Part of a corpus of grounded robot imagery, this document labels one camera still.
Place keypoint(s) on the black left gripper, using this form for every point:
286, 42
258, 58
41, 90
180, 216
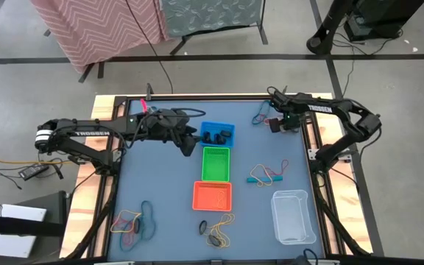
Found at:
164, 125

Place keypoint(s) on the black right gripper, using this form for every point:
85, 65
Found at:
291, 123

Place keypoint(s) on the black rubber band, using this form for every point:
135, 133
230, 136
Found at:
200, 228
214, 240
219, 140
137, 226
226, 133
274, 126
207, 138

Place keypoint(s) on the red rubber band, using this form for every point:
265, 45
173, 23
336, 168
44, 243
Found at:
118, 222
144, 106
286, 163

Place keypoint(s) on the orange plastic basket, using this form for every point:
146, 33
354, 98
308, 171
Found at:
206, 197

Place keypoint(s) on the yellow rubber band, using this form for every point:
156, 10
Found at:
212, 232
251, 171
232, 218
217, 198
125, 211

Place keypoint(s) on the blue rubber band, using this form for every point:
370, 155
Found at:
131, 249
267, 106
256, 180
153, 109

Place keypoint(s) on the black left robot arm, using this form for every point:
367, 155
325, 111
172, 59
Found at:
68, 129

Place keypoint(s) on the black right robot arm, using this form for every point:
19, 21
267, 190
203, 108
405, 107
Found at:
344, 106

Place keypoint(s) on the top-right rubber band pile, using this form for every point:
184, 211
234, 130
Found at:
271, 118

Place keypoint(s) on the large teal rubber band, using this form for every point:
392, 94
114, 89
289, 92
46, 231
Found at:
154, 221

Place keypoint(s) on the blue plastic basket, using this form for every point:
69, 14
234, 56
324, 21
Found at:
215, 127

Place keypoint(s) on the green plastic basket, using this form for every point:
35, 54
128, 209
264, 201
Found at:
215, 165

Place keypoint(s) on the grey-blue table mat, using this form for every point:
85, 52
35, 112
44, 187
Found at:
160, 184

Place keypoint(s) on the black floor stand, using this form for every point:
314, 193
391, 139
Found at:
322, 37

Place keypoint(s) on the clear plastic container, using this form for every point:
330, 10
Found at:
293, 221

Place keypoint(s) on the wooden table board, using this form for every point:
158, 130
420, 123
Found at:
355, 217

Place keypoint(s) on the green leaf-print cloth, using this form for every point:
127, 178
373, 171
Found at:
212, 14

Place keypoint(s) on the black equipment box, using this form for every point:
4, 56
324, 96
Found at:
381, 18

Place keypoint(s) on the pink chevron cloth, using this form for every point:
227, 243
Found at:
98, 29

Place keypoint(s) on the black side desk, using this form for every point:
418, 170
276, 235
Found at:
55, 206

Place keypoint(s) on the black power adapter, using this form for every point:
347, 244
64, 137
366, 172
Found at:
33, 172

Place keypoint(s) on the white paper sheet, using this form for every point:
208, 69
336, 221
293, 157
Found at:
22, 212
7, 246

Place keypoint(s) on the black cloth rack frame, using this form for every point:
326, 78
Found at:
100, 70
263, 35

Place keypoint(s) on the white bracket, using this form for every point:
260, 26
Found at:
114, 263
326, 262

